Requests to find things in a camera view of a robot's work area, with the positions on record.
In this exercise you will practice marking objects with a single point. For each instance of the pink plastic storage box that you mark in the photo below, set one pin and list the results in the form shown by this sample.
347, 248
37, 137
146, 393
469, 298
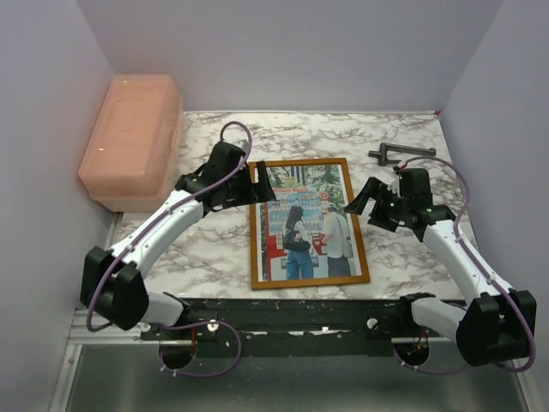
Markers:
130, 161

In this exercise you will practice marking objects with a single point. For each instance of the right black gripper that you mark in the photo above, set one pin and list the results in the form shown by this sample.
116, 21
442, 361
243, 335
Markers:
374, 189

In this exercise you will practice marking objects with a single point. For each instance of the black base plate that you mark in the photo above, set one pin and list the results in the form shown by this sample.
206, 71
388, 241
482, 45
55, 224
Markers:
288, 328

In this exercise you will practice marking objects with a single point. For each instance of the aluminium rail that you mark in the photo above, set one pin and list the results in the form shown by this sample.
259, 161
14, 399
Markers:
79, 334

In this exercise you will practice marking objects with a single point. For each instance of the brown wooden picture frame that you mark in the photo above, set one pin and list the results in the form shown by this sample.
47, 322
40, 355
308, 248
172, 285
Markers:
253, 240

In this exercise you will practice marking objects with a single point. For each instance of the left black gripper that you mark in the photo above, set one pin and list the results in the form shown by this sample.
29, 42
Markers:
257, 192

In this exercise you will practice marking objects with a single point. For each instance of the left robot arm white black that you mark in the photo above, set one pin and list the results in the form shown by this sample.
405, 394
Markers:
113, 280

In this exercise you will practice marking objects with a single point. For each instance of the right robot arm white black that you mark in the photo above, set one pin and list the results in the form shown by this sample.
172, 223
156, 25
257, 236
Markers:
497, 323

